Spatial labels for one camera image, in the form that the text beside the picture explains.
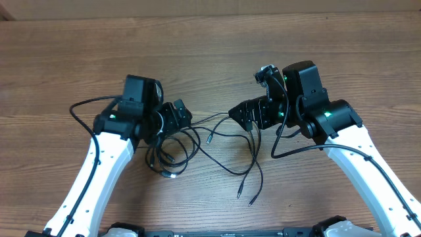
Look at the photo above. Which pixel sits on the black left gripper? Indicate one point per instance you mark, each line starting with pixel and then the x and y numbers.
pixel 172 122

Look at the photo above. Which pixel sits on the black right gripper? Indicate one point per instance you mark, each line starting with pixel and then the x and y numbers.
pixel 260 108

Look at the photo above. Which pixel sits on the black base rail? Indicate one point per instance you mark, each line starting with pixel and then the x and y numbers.
pixel 285 232

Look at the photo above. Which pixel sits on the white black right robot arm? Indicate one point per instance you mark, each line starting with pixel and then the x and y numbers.
pixel 295 97

